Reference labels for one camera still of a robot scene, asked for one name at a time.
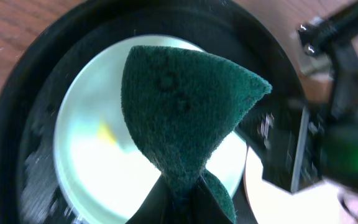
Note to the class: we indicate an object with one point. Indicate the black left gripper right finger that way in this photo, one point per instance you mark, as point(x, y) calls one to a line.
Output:
point(204, 207)

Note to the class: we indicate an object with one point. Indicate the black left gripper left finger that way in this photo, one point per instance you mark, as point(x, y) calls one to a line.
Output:
point(157, 206)

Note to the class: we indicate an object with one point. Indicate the round black tray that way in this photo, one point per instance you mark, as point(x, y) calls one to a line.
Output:
point(29, 102)

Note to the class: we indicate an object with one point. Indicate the green yellow sponge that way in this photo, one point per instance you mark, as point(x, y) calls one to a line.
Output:
point(178, 106)

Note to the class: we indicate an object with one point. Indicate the far mint green plate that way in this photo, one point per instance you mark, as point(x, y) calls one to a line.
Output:
point(102, 174)

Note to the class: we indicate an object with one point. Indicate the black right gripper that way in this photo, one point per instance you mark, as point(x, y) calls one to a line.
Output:
point(300, 142)

